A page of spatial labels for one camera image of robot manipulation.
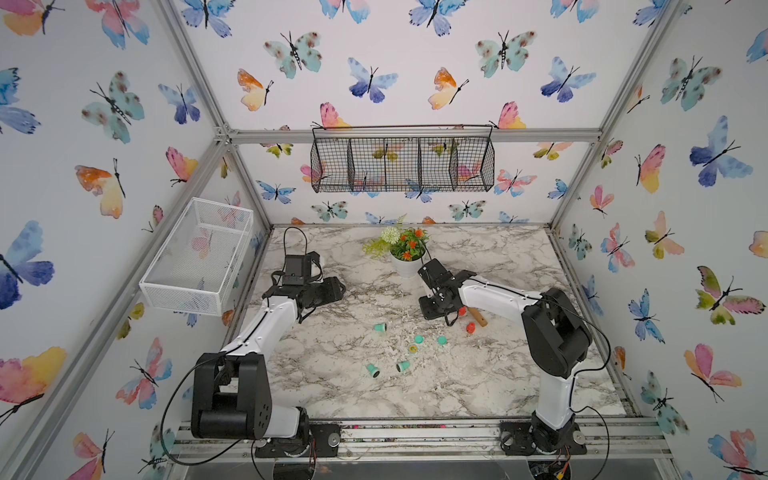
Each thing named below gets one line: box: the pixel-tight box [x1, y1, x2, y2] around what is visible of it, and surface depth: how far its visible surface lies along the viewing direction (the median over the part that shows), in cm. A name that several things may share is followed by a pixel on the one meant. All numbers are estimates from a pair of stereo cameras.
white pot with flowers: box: [389, 233, 427, 279], surface depth 98 cm
